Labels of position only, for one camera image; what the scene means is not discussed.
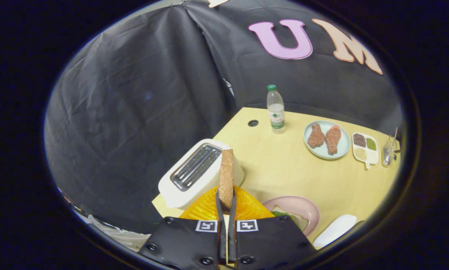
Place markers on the white divided seasoning dish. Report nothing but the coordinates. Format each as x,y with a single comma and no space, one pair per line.
372,155

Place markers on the clear bottle green cap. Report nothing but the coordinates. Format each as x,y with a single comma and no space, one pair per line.
276,112

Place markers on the white toaster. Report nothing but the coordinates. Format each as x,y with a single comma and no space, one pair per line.
194,191

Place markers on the light blue plate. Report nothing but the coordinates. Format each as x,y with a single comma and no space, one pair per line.
345,144

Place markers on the pale bread slice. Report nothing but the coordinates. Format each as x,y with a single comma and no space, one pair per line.
302,224

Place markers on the brown meat piece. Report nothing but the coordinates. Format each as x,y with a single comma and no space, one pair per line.
332,139
316,135

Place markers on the white oval plate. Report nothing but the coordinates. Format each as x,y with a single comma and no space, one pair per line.
335,230

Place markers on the brown toast slice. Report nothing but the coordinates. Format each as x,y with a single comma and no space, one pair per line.
226,176

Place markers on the pink plate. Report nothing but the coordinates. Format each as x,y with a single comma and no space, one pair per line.
296,202

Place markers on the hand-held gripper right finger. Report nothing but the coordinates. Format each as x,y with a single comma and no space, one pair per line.
232,228

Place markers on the clear glass cup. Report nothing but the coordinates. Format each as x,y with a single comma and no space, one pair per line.
387,153

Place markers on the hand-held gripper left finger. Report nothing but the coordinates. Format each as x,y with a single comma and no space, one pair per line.
220,225

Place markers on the green lettuce leaf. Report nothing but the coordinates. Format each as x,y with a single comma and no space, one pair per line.
282,214

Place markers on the black backdrop cloth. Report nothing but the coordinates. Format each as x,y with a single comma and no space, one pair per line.
115,112

